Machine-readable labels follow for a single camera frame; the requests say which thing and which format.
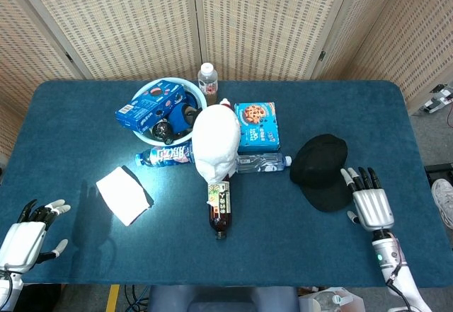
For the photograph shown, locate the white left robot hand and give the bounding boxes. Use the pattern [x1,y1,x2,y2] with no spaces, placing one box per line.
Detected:
[0,199,71,274]

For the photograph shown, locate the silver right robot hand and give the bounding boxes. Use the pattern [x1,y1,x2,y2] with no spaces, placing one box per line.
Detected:
[340,166,396,231]

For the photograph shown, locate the black baseball cap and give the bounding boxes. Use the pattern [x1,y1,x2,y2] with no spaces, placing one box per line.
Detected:
[289,133,355,213]

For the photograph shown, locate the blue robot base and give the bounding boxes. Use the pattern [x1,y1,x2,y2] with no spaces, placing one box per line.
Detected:
[147,285,302,312]

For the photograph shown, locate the white sneaker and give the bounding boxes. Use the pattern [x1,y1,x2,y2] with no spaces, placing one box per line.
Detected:
[430,178,453,229]

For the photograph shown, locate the blue felt table cover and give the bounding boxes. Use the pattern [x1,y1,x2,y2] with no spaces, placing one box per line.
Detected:
[0,79,437,288]

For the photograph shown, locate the clear plastic container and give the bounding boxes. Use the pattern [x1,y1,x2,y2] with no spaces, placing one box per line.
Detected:
[300,286,365,312]

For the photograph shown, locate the white and black folded cloth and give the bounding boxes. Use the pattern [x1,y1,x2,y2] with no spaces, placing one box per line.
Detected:
[96,165,155,227]

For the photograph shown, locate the clear water bottle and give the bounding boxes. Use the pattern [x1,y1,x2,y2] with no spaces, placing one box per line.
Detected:
[235,152,293,174]

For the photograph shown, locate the white power strip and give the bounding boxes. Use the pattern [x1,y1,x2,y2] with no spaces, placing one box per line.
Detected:
[423,83,453,115]

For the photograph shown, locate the blue chocolate chip cookie box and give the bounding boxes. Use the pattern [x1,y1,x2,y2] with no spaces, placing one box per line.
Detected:
[233,101,281,154]

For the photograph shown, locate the brown tea bottle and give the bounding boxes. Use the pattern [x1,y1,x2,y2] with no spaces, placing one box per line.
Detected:
[207,180,234,241]

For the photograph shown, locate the pale plastic basin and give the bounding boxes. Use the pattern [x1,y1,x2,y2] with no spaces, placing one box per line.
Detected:
[130,76,208,146]

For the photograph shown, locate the blue labelled drink bottle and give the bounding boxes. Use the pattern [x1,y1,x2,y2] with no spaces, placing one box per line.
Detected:
[134,141,196,167]

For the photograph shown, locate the white foam mannequin head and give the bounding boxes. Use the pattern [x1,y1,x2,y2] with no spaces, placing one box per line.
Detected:
[192,103,242,185]

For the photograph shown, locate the black round jar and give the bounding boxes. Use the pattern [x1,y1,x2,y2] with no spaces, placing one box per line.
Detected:
[152,120,174,141]

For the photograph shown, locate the blue Oreo box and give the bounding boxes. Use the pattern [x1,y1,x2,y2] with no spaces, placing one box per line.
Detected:
[115,79,187,132]

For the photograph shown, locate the small clear white-capped bottle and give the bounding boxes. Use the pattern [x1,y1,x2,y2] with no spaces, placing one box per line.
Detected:
[197,62,219,106]

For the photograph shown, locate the woven folding screen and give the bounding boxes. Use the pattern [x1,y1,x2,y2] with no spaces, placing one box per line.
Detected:
[0,0,453,159]

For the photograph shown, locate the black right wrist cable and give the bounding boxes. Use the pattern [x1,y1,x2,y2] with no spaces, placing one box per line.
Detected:
[385,260,408,288]

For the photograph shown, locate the floor cable bundle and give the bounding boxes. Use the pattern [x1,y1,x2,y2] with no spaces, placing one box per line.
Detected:
[123,284,151,312]

